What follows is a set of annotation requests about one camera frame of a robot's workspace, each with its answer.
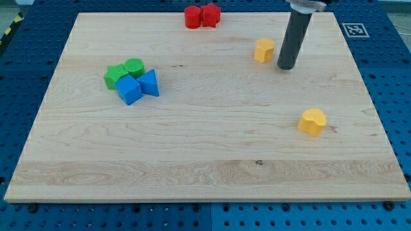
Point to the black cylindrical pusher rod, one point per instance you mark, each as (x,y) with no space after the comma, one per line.
(293,38)

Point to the silver rod mount flange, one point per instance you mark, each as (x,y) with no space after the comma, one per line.
(306,6)

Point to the yellow hexagon block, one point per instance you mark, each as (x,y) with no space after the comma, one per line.
(264,50)

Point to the red star block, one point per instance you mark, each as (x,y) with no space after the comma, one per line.
(210,15)

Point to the green star block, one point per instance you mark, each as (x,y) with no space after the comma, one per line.
(113,74)

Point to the white fiducial marker tag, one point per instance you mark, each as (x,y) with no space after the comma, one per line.
(355,30)

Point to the yellow heart block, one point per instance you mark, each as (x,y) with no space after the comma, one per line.
(312,121)

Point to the red cylinder block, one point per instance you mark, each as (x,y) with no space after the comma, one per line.
(192,17)

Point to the blue triangle block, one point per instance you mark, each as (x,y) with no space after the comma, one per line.
(148,83)

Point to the green cylinder block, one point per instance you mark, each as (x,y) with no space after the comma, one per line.
(135,67)

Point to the wooden board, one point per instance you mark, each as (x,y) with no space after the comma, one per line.
(224,127)

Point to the blue cube block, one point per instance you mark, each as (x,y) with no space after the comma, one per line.
(128,89)

